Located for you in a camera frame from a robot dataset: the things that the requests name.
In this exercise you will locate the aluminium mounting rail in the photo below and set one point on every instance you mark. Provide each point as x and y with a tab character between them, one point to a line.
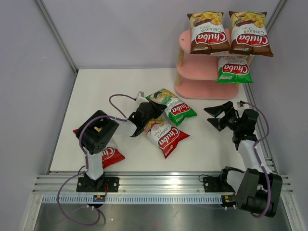
187	182

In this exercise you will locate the large brown Chuba chips bag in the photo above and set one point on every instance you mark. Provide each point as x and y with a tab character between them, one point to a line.
248	34

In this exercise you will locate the red chuba chips bag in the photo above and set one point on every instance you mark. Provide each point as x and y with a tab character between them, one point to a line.
162	133
111	155

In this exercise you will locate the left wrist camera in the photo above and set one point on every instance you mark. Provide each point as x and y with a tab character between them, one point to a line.
140	97

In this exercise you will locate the white slotted cable duct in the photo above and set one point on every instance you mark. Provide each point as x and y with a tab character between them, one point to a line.
134	199

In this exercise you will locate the small brown Chuba chips bag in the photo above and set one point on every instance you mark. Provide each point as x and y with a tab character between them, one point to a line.
208	35

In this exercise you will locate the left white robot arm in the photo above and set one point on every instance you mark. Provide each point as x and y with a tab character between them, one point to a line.
97	132

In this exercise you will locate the left red Chuba chips bag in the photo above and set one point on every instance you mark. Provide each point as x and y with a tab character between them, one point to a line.
111	155

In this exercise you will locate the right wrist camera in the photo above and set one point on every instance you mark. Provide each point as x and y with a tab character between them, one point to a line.
240	104

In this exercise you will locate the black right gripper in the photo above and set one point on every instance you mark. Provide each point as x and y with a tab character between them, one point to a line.
219	123

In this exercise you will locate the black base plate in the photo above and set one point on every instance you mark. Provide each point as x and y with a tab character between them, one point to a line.
216	185
103	184

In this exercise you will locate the middle red Chuba chips bag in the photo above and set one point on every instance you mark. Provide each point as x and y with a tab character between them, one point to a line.
162	133

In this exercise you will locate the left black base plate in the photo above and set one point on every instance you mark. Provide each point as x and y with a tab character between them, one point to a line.
103	184

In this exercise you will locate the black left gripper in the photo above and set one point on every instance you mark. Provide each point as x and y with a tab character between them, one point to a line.
159	108

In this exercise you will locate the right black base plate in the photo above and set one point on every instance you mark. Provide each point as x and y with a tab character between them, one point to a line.
216	185

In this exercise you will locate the green Chuba chips bag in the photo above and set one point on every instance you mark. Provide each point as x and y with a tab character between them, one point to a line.
234	70
176	109

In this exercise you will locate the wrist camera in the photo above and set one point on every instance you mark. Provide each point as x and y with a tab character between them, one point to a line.
240	104
140	97

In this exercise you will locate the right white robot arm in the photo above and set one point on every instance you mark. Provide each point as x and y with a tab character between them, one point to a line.
256	189

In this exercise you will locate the pink three-tier shelf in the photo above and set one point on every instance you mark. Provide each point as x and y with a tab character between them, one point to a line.
197	74

